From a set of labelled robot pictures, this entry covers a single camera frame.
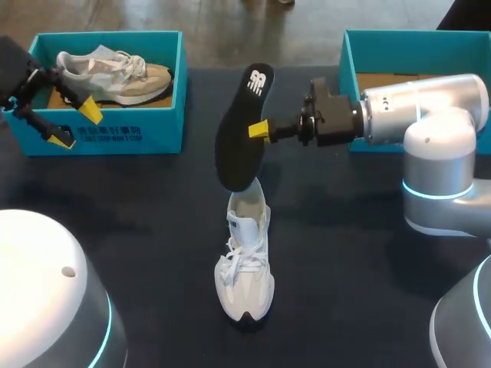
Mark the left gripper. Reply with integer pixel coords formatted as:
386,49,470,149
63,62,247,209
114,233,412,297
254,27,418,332
0,35,104,150

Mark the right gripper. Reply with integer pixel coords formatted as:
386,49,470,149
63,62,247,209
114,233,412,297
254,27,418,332
248,77,364,148

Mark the black insole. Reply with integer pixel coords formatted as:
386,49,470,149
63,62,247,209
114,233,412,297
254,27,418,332
214,62,276,193

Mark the grey and beige shoe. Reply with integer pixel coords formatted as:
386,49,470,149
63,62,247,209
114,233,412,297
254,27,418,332
56,44,174,107

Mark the white shoe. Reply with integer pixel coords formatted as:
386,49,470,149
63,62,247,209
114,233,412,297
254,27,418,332
213,182,277,333

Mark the teal box with print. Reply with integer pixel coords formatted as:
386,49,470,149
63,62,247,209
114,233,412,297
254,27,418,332
2,31,188,157

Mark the plain teal box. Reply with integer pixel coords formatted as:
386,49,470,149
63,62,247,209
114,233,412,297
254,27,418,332
338,29,491,154

